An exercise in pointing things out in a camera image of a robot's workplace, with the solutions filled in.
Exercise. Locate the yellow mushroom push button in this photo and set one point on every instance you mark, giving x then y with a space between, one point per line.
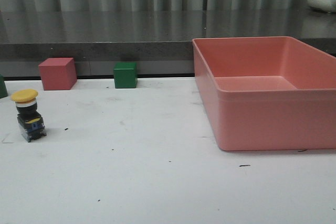
30 122

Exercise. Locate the green cube block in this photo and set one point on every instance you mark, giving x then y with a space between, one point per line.
125 75

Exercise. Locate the grey stone counter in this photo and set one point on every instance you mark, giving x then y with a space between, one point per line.
160 42

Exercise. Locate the pink plastic bin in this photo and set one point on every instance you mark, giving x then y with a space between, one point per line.
266 93

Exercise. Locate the pink cube block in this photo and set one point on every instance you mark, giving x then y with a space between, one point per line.
58 73

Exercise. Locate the dark green block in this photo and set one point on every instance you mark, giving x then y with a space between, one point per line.
3 89

